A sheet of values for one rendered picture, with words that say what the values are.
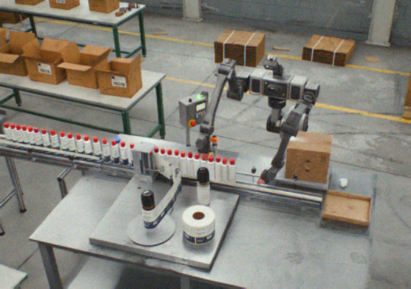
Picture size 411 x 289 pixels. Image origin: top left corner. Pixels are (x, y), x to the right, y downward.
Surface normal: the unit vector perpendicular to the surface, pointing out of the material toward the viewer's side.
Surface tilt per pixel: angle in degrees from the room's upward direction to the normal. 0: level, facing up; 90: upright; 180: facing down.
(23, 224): 0
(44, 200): 0
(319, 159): 90
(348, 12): 90
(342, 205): 0
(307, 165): 90
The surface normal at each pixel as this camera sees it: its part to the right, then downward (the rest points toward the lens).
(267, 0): -0.40, 0.50
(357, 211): -0.02, -0.84
